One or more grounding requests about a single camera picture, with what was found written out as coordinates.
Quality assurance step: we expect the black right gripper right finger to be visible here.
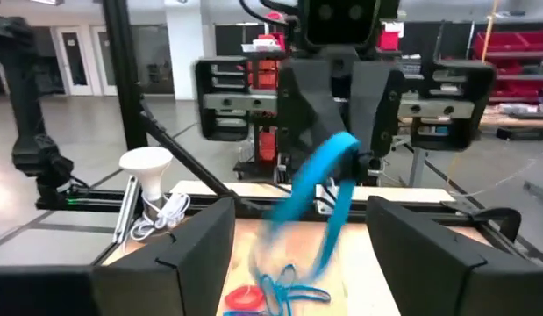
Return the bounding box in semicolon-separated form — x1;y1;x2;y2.
366;195;543;316

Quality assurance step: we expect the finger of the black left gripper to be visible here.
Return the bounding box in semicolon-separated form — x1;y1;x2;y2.
348;68;406;184
277;60;342;153

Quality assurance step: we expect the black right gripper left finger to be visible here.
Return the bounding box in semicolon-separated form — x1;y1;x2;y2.
91;196;236;316

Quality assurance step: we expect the orange coil band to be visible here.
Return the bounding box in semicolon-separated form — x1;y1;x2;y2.
223;284;267;312

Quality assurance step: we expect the silver light bar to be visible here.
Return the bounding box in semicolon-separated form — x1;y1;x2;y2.
111;174;144;246

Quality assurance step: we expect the white bulb lamp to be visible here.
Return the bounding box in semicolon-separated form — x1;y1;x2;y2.
118;146;175;220

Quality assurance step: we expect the grey table leg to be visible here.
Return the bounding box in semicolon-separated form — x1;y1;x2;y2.
523;179;543;204

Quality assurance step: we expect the wooden workbench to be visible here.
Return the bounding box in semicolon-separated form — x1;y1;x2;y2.
404;103;543;188

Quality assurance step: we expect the black equipment case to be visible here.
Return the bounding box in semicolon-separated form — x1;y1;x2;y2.
495;126;543;142

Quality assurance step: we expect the red storage bin shelf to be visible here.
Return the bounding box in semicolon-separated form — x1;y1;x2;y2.
472;29;543;104

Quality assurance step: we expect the white double door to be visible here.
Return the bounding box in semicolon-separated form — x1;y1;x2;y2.
51;25;118;97

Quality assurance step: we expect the white power cord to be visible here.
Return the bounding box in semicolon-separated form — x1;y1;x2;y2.
129;191;192;242

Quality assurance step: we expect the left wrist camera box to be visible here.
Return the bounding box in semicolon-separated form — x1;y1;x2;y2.
297;0;381;49

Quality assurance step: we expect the black clamp bracket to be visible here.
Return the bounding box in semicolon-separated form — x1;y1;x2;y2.
440;199;523;243

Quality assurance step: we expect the black aluminium table frame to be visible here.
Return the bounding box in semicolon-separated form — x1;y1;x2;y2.
33;0;543;269

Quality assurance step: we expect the yellow hanging cable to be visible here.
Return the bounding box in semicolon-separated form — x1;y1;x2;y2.
479;0;501;63

